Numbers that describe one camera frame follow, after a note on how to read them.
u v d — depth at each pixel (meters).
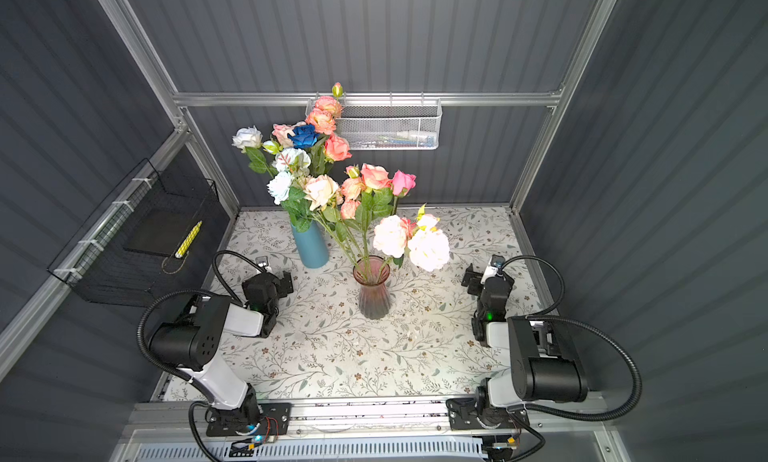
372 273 0.79
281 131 0.77
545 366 0.44
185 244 0.73
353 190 0.71
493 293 0.70
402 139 0.91
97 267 0.64
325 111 0.76
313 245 0.96
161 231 0.76
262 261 0.84
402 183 0.67
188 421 0.68
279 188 0.63
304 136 0.69
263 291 0.74
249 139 0.75
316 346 0.86
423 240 0.47
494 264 0.78
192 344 0.47
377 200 0.70
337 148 0.72
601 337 0.42
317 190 0.63
